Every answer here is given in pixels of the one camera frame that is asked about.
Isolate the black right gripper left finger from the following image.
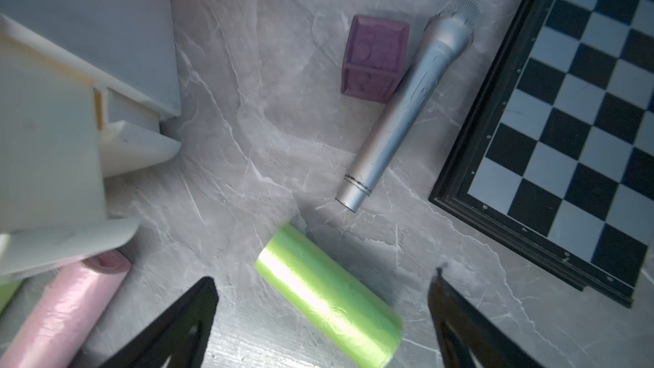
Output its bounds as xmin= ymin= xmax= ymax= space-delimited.
xmin=102 ymin=276 xmax=219 ymax=367

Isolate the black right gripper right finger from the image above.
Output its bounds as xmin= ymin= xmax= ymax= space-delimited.
xmin=427 ymin=267 xmax=541 ymax=367

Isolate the green roll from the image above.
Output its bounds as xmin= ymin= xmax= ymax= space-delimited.
xmin=0 ymin=280 xmax=23 ymax=315
xmin=255 ymin=224 xmax=404 ymax=367

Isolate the white drawer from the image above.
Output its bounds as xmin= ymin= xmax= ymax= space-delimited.
xmin=1 ymin=37 xmax=181 ymax=282

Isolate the white plastic drawer cabinet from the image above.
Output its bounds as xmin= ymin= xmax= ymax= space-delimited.
xmin=1 ymin=0 xmax=181 ymax=282

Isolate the pink roll upper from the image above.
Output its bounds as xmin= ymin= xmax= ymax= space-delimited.
xmin=1 ymin=250 xmax=131 ymax=367

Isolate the black white chessboard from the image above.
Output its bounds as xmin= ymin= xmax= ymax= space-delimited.
xmin=430 ymin=0 xmax=653 ymax=307

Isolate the purple small block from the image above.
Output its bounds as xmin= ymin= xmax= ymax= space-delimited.
xmin=341 ymin=15 xmax=410 ymax=104

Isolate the grey microphone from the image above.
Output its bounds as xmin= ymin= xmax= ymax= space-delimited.
xmin=336 ymin=0 xmax=480 ymax=212

